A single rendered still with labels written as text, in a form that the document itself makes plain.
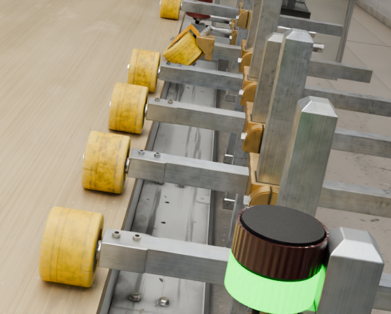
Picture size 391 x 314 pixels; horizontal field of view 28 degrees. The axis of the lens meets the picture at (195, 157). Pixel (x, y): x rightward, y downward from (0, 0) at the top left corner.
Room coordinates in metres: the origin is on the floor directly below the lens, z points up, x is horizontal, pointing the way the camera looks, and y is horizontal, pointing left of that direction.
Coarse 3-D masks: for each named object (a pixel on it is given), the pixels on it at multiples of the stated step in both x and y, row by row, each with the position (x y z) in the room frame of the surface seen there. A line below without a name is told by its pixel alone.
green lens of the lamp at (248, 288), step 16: (240, 272) 0.43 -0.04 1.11; (320, 272) 0.45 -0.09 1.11; (240, 288) 0.43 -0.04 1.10; (256, 288) 0.43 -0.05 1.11; (272, 288) 0.42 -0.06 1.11; (288, 288) 0.43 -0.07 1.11; (304, 288) 0.43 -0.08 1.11; (256, 304) 0.43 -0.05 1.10; (272, 304) 0.42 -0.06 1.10; (288, 304) 0.43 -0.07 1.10; (304, 304) 0.43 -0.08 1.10
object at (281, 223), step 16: (256, 208) 0.47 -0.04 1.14; (272, 208) 0.47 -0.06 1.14; (288, 208) 0.48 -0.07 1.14; (256, 224) 0.45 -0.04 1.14; (272, 224) 0.45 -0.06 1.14; (288, 224) 0.45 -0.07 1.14; (304, 224) 0.46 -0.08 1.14; (320, 224) 0.46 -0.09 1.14; (272, 240) 0.43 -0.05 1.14; (288, 240) 0.43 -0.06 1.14; (304, 240) 0.43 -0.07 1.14; (320, 240) 0.44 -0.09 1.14; (256, 272) 0.43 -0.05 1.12
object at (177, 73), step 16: (176, 64) 1.50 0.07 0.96; (176, 80) 1.47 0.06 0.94; (192, 80) 1.48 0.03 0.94; (208, 80) 1.48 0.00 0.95; (224, 80) 1.48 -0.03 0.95; (240, 80) 1.48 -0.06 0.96; (304, 96) 1.48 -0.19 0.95; (320, 96) 1.48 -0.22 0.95; (336, 96) 1.48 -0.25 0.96; (352, 96) 1.48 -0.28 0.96; (368, 96) 1.50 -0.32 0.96; (368, 112) 1.48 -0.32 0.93; (384, 112) 1.48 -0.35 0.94
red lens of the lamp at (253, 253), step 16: (240, 224) 0.45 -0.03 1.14; (240, 240) 0.44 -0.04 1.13; (256, 240) 0.43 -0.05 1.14; (240, 256) 0.44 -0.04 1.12; (256, 256) 0.43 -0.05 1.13; (272, 256) 0.43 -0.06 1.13; (288, 256) 0.42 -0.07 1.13; (304, 256) 0.43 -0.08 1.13; (320, 256) 0.44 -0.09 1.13; (272, 272) 0.42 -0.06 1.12; (288, 272) 0.42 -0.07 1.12; (304, 272) 0.43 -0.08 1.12
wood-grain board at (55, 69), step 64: (0, 0) 2.10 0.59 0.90; (64, 0) 2.25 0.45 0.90; (128, 0) 2.41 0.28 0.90; (0, 64) 1.50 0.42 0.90; (64, 64) 1.58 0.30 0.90; (128, 64) 1.66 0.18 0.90; (0, 128) 1.15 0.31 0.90; (64, 128) 1.20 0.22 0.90; (0, 192) 0.93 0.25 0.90; (64, 192) 0.96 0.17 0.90; (128, 192) 0.99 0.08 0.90; (0, 256) 0.76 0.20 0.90
